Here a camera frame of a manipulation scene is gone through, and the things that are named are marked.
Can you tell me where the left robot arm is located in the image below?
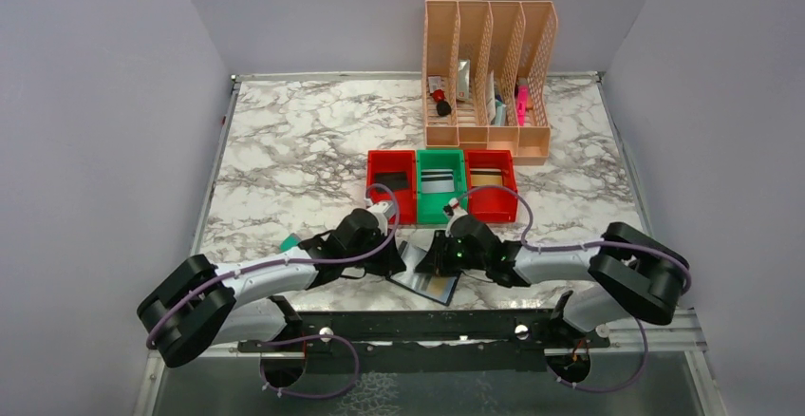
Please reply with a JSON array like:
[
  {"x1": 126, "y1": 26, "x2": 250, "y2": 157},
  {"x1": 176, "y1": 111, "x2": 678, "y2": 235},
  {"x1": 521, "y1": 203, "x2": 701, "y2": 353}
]
[{"x1": 137, "y1": 201, "x2": 405, "y2": 368}]

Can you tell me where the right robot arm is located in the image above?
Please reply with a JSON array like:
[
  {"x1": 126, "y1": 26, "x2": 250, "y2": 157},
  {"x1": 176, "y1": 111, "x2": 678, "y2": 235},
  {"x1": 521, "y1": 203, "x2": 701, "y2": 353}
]
[{"x1": 416, "y1": 215, "x2": 691, "y2": 338}]

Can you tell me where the black card in bin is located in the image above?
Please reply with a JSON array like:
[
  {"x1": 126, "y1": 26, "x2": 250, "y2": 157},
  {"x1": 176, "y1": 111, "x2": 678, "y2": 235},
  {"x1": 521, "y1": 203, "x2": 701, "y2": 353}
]
[{"x1": 373, "y1": 172, "x2": 410, "y2": 191}]

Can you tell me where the gold card in bin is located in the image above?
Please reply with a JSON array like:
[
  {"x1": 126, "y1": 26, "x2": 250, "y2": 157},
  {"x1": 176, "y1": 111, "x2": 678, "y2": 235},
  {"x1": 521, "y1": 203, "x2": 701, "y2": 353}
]
[{"x1": 469, "y1": 168, "x2": 504, "y2": 187}]

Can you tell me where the silver striped card in bin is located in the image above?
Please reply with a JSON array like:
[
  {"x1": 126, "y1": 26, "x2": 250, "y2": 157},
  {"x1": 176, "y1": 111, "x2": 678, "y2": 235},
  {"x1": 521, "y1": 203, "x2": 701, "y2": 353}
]
[{"x1": 420, "y1": 169, "x2": 456, "y2": 194}]

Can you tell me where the right red plastic bin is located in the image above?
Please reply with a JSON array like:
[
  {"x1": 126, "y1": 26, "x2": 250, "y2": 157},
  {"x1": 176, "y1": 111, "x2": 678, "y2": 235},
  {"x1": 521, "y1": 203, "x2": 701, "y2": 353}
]
[{"x1": 464, "y1": 149, "x2": 518, "y2": 223}]

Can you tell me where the red plastic bin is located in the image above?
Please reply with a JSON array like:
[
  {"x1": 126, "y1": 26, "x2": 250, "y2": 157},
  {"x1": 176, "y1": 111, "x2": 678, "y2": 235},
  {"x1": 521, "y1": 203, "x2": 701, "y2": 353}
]
[
  {"x1": 464, "y1": 149, "x2": 518, "y2": 223},
  {"x1": 366, "y1": 150, "x2": 417, "y2": 225}
]

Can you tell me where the left red plastic bin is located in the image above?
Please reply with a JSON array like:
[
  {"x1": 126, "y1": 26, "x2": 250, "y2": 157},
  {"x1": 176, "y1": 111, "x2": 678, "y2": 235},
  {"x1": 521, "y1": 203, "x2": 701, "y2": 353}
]
[{"x1": 366, "y1": 150, "x2": 417, "y2": 225}]

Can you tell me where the small green eraser block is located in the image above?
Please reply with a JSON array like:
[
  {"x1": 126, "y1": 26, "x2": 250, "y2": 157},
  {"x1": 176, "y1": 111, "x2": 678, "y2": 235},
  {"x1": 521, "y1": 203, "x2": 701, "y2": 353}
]
[{"x1": 279, "y1": 234, "x2": 301, "y2": 253}]

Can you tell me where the green plastic bin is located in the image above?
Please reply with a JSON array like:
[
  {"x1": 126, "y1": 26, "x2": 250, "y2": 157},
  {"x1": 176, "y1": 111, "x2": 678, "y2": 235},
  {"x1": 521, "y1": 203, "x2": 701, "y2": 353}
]
[{"x1": 416, "y1": 148, "x2": 468, "y2": 225}]

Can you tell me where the light blue glue stick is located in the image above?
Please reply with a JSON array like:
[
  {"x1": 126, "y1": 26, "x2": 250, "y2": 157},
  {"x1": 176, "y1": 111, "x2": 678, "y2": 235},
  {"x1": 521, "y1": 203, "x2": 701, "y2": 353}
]
[{"x1": 493, "y1": 100, "x2": 507, "y2": 126}]

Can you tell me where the black round cap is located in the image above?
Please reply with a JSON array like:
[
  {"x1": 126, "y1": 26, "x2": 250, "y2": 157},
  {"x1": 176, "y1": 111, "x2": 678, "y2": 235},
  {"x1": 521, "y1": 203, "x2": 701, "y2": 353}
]
[{"x1": 436, "y1": 101, "x2": 452, "y2": 117}]

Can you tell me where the red round cap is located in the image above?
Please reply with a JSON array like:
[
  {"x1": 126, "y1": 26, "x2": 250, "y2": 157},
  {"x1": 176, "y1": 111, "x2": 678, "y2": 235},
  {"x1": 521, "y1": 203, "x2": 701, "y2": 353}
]
[{"x1": 431, "y1": 89, "x2": 446, "y2": 104}]

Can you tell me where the pink highlighter pen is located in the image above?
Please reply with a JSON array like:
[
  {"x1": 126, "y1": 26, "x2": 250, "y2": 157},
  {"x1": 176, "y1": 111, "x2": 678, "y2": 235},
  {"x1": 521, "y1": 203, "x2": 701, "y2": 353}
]
[{"x1": 515, "y1": 85, "x2": 530, "y2": 126}]

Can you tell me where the grey white tube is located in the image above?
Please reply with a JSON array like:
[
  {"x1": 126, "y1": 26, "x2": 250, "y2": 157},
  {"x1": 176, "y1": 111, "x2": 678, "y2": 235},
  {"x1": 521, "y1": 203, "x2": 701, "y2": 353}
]
[{"x1": 456, "y1": 59, "x2": 471, "y2": 102}]

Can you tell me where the peach plastic file organizer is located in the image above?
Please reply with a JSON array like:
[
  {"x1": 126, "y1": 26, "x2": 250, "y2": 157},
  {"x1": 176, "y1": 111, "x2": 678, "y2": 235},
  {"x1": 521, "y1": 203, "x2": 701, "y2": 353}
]
[{"x1": 421, "y1": 0, "x2": 558, "y2": 165}]

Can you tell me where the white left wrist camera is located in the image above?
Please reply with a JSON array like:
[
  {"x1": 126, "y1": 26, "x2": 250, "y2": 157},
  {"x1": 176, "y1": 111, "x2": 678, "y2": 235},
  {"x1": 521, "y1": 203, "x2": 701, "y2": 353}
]
[{"x1": 366, "y1": 200, "x2": 397, "y2": 232}]

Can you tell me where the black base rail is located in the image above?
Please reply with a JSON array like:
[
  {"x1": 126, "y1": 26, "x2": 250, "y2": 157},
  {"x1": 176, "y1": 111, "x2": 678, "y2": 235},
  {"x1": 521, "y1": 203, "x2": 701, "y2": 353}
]
[{"x1": 237, "y1": 297, "x2": 610, "y2": 374}]

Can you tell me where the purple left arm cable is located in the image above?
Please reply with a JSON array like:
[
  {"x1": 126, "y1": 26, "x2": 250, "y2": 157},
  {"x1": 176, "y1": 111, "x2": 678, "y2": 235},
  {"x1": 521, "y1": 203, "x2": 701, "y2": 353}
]
[{"x1": 145, "y1": 183, "x2": 402, "y2": 350}]

